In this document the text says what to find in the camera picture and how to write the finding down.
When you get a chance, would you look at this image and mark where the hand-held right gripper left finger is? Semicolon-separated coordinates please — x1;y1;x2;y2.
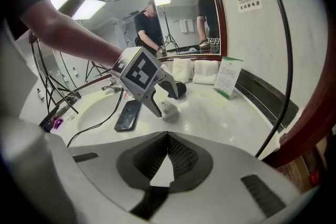
68;131;169;212

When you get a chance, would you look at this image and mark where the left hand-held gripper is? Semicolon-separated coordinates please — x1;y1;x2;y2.
109;46;180;119

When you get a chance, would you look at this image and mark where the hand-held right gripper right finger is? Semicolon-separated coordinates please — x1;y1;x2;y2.
157;131;301;224

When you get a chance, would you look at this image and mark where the white soap block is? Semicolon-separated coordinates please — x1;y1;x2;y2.
160;101;180;121

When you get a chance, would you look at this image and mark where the person's left forearm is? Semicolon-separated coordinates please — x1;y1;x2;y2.
19;0;124;71

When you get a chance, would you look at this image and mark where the white folded towel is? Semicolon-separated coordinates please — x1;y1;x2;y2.
172;58;192;84
193;59;220;85

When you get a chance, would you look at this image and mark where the black smartphone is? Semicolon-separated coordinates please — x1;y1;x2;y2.
113;99;142;132

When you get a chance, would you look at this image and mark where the white sink basin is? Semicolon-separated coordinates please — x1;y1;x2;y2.
77;97;127;134

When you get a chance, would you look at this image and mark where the chrome faucet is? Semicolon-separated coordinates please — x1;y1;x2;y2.
101;78;124;92

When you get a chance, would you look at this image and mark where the purple cloth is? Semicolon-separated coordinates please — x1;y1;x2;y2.
52;118;65;130

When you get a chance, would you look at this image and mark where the white green sign card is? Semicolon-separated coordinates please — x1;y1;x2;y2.
212;56;244;100

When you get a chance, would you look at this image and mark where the black tripod stand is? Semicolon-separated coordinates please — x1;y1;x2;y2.
27;31;79;124

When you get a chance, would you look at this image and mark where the red carton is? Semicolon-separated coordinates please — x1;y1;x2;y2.
308;170;321;186

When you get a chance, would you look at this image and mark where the narrow wood-framed mirror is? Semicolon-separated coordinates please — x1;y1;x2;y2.
143;0;228;58

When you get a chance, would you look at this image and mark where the long black tray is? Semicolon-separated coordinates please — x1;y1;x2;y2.
233;68;300;133

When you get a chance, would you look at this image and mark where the large wood-framed mirror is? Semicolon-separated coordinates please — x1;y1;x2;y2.
26;0;158;92

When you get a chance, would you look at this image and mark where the white label sticker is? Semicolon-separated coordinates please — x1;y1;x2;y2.
237;0;263;14

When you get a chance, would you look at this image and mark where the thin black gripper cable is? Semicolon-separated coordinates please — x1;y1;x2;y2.
67;89;125;147

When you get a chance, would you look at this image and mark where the dark wooden door frame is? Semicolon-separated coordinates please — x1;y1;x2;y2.
262;68;336;168

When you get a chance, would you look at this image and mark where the thick black cable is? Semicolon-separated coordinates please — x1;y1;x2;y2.
246;0;294;158

